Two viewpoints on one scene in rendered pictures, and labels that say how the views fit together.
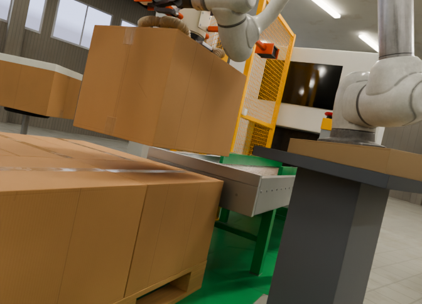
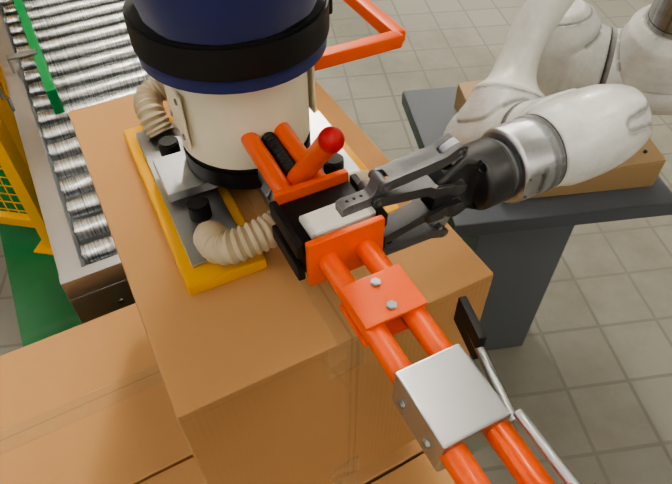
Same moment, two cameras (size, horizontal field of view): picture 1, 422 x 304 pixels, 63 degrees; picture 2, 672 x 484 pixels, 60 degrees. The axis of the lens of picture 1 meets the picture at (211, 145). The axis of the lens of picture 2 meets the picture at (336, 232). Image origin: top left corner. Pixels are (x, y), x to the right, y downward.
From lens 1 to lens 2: 1.52 m
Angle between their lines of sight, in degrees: 66
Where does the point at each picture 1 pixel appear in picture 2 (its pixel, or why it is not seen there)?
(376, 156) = (645, 172)
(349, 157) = (607, 183)
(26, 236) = not seen: outside the picture
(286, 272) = not seen: hidden behind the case
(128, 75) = (368, 402)
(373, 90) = (651, 88)
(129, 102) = (385, 422)
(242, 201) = not seen: hidden behind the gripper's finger
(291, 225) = (485, 255)
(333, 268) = (547, 267)
